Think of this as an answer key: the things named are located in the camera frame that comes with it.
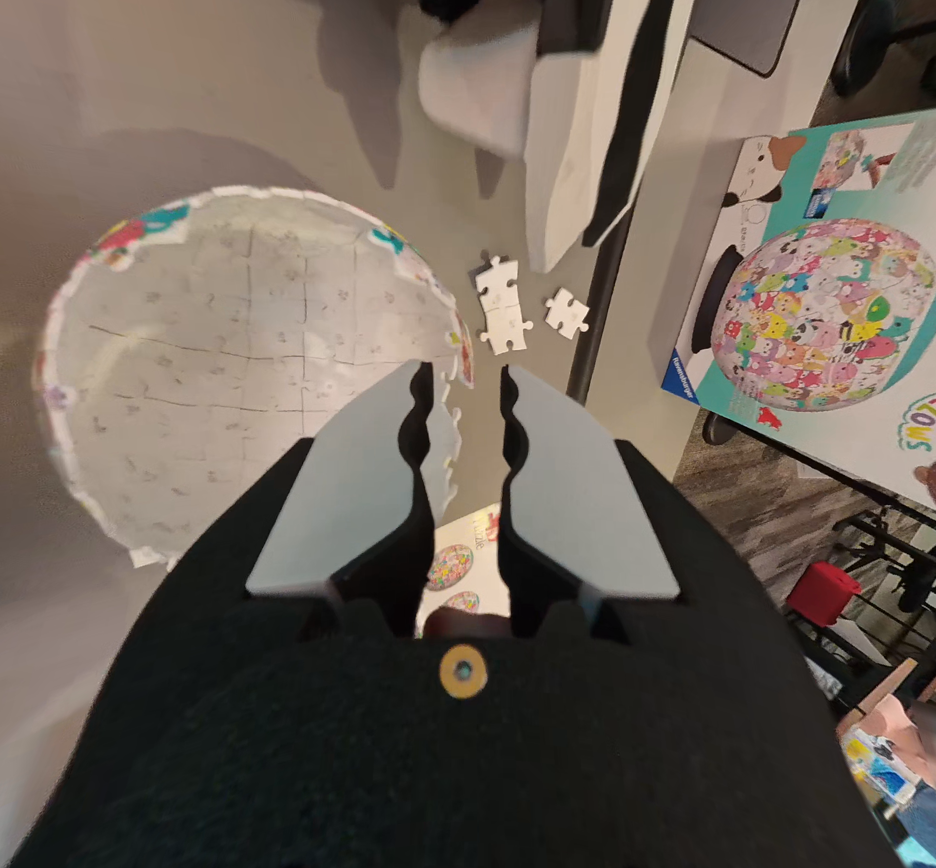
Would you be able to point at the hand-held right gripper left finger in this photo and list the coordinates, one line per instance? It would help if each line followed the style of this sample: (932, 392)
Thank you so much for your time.
(337, 517)

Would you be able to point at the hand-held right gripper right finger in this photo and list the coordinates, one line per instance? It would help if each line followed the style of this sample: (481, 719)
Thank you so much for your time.
(585, 517)

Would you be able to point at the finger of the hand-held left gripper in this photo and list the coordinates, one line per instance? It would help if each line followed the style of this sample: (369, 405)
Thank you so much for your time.
(476, 93)
(578, 137)

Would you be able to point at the colourful puzzle ball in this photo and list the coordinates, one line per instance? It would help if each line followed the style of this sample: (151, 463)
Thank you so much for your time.
(220, 371)

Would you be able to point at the white puzzle leaflet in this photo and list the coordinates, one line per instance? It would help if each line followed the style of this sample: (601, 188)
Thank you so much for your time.
(461, 568)

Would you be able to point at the single white puzzle piece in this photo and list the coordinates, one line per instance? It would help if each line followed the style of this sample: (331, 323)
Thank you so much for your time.
(566, 312)

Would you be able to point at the two joined white puzzle pieces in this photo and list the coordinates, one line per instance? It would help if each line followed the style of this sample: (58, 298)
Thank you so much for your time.
(502, 305)

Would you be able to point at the colourful puzzle box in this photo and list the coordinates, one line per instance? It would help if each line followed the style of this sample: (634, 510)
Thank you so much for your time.
(819, 327)

